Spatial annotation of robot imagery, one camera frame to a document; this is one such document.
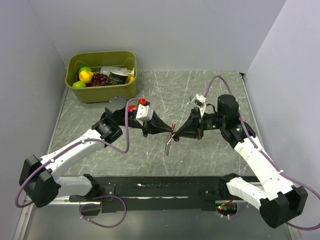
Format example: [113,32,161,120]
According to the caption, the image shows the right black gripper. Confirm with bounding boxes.
[174,106,226,140]

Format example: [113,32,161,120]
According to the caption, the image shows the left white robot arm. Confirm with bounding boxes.
[15,96,173,208]

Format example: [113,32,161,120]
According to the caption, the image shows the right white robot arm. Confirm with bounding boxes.
[174,94,308,229]

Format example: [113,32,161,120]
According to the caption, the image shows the yellow toy banana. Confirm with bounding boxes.
[126,75,135,84]

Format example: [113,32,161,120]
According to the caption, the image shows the black tin can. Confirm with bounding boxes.
[109,70,129,85]

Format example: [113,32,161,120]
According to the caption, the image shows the purple toy grapes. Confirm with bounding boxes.
[87,72,110,87]

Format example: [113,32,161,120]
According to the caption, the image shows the clear plastic bottle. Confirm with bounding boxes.
[99,66,127,75]

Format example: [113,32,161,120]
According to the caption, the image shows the yellow toy pear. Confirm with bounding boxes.
[78,70,94,84]

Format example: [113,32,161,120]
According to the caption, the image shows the green toy lime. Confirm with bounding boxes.
[72,80,87,89]

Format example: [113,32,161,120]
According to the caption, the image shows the olive green plastic bin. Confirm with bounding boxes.
[65,50,138,104]

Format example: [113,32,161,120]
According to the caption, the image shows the green toy apple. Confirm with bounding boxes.
[78,66,92,74]

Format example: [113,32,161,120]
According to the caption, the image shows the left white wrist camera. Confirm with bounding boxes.
[135,97,154,124]

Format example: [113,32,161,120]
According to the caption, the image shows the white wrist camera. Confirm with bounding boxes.
[135,97,154,124]
[189,93,207,118]

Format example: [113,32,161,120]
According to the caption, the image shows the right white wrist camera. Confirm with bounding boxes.
[189,93,207,118]

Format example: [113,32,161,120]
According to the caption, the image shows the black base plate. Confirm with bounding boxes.
[69,176,240,213]

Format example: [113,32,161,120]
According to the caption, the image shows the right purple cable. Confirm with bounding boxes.
[203,74,320,231]

